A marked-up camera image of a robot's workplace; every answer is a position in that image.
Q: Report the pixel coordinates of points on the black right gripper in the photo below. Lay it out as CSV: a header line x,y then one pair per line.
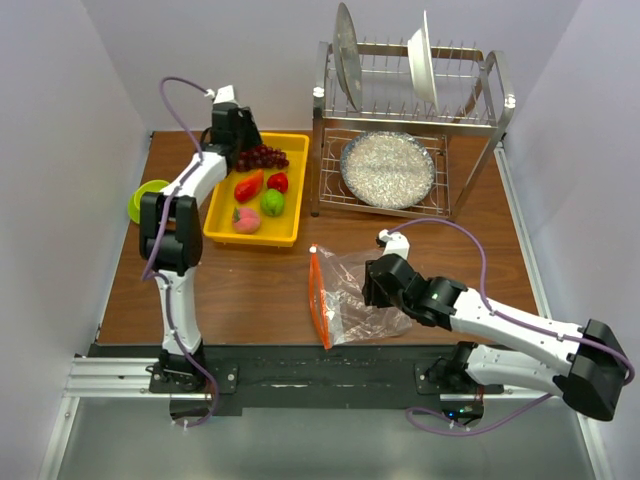
x,y
370,291

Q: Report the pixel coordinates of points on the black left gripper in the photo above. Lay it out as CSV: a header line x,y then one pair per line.
x,y
253,135

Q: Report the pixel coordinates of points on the purple fake grapes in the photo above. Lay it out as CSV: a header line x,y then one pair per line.
x,y
262,157

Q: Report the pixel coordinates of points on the clear zip top bag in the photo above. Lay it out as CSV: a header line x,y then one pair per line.
x,y
337,307

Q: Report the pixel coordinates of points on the orange red fake mango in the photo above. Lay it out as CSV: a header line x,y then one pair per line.
x,y
249,187

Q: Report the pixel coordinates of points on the red fake apple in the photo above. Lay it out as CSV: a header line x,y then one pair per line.
x,y
278,182

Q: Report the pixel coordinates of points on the green fake fruit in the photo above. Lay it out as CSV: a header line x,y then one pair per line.
x,y
272,203

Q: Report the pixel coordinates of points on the pink fake meat pack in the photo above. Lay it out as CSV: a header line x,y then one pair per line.
x,y
245,220

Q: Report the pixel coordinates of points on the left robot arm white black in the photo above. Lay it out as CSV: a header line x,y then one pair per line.
x,y
171,241

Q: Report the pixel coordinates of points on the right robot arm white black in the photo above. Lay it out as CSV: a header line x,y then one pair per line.
x,y
585,366

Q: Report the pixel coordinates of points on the yellow plastic tray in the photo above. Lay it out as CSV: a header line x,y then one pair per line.
x,y
280,231

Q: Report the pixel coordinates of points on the speckled blue rim plate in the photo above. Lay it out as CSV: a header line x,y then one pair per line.
x,y
388,170

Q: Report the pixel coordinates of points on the grey metal plate upright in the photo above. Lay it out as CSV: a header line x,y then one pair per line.
x,y
347,57

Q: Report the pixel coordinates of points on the steel dish rack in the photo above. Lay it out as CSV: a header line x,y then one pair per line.
x,y
477,101

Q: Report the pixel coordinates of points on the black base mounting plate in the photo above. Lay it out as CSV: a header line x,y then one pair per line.
x,y
345,377

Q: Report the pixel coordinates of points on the white plate upright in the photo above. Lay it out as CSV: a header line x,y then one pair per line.
x,y
421,64

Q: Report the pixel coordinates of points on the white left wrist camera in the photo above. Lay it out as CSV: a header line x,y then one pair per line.
x,y
222,95

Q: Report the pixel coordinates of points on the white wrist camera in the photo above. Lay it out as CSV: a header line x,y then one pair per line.
x,y
222,95
393,243

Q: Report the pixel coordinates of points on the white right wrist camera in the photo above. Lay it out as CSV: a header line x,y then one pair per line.
x,y
393,243

